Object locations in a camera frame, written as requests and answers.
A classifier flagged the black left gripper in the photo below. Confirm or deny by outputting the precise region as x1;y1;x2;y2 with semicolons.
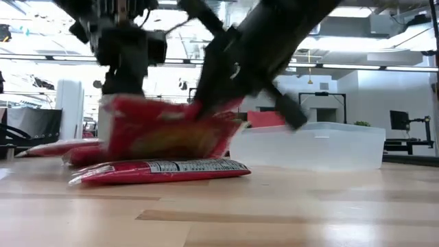
95;23;149;69

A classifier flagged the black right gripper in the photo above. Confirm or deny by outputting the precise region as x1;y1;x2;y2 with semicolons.
178;0;308;130

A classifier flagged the red popcorn bag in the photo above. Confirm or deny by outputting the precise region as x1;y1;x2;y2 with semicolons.
61;144;110;166
101;95;246;163
15;138;104;158
67;158;252;188

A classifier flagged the red cloth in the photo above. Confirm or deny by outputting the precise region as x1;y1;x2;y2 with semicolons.
246;110;286;128

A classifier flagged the white column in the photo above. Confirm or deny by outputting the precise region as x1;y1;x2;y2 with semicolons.
56;78;85;141

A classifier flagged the hanging yellow pendant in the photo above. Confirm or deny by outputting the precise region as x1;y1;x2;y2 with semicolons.
307;49;314;85

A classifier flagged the clear plastic container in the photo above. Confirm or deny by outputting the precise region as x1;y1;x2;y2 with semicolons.
228;121;387;172

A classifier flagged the black cloth screen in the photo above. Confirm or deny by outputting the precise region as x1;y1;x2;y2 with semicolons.
5;108;63;148

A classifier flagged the black ceiling device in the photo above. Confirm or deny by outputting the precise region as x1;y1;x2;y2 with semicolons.
0;23;12;43

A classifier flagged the black monitor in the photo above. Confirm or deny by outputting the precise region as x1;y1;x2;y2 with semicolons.
390;110;411;131

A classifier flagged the black desk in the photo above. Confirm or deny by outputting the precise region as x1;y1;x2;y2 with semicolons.
383;138;436;156

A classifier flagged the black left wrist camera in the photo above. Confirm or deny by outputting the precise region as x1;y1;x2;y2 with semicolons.
147;30;168;65

